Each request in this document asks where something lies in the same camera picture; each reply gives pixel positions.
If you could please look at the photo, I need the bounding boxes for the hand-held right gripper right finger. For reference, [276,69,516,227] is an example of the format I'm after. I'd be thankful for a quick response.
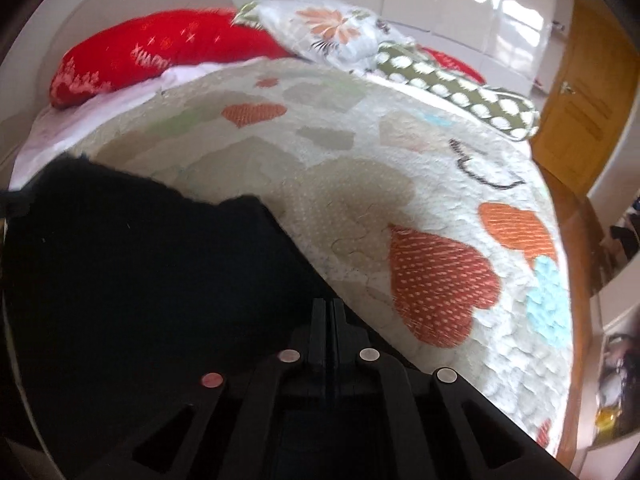
[328,298,561,480]

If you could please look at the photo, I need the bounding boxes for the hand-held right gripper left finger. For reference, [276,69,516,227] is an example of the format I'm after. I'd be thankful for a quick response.
[75,298,329,480]

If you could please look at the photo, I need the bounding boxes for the black pants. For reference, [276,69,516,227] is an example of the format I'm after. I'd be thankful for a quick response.
[2,155,416,480]

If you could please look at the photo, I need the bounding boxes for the heart print quilted blanket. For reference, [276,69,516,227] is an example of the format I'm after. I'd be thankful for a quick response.
[65,57,573,456]

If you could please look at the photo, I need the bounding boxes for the green white dotted pillow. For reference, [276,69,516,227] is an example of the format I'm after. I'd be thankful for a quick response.
[372,42,541,141]

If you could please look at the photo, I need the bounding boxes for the floral white pillow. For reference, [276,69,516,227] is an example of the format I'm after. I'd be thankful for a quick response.
[234,0,416,73]

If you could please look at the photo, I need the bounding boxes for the red pillow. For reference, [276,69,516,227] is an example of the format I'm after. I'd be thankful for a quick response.
[49,9,293,109]

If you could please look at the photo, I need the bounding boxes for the white bed sheet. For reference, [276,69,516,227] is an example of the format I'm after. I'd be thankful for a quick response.
[10,57,266,188]

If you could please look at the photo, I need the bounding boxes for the wooden door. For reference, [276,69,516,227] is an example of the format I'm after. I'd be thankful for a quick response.
[530,0,633,196]

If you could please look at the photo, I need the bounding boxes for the white wardrobe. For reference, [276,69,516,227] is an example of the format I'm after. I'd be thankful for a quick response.
[280,0,576,96]

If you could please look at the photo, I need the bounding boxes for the white headboard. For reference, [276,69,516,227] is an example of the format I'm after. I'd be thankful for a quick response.
[0,0,236,126]

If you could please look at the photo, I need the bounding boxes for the wooden bed frame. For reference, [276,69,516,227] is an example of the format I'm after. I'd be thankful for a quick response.
[537,160,608,471]

